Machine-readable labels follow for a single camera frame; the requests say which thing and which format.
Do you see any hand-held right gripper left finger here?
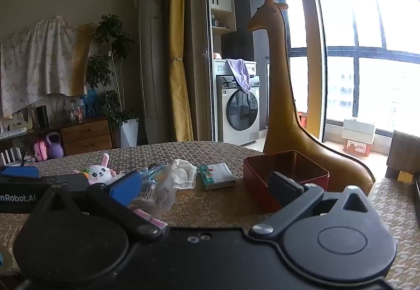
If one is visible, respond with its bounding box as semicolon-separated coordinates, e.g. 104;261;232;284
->
31;171;168;241

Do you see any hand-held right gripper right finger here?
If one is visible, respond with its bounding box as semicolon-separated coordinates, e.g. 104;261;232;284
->
248;172;378;240

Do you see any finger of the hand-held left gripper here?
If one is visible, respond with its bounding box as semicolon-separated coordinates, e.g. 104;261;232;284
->
0;166;40;178

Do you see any clear plastic bag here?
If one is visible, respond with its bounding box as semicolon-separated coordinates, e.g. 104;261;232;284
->
129;163;179;218

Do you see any white bunny plush toy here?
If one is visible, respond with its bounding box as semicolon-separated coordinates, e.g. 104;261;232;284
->
73;153;118;186

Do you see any pink toy backpack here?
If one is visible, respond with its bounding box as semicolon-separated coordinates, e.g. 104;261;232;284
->
33;138;49;162

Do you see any pink packet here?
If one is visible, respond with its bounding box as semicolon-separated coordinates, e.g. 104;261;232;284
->
133;208;168;229

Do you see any purple kettlebell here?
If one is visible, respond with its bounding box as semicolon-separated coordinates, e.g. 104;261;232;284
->
45;131;65;159

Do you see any white planter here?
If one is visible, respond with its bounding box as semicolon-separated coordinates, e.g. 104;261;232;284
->
119;118;139;148

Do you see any black cylinder speaker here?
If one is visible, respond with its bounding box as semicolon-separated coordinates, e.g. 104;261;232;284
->
35;105;49;128

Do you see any wooden dresser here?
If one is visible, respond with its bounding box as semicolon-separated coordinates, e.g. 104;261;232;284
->
58;117;114;157

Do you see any tissue pack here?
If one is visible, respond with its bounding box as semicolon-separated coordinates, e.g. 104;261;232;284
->
198;163;237;191

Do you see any yellow giraffe statue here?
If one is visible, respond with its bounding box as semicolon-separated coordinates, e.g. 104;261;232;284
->
247;0;376;196

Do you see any red cardboard box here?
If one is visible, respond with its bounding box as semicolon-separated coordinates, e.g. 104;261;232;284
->
343;139;371;157

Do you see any white washing machine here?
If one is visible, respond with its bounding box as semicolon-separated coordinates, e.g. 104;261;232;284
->
214;59;261;146

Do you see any white box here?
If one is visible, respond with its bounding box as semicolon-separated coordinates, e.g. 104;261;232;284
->
342;117;376;145

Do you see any floral cloth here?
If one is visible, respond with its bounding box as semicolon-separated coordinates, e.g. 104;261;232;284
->
0;15;81;117

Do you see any purple cloth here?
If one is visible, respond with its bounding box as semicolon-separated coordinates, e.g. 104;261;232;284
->
226;58;253;94

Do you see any covered standing air conditioner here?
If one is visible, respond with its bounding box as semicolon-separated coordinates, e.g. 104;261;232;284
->
135;0;172;147

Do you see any green potted plant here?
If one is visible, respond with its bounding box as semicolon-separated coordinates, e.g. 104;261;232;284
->
85;14;139;128

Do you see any yellow curtain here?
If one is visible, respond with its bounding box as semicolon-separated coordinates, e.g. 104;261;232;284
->
168;0;195;143

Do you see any photo frame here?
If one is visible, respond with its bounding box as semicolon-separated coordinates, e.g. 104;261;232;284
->
9;109;34;132

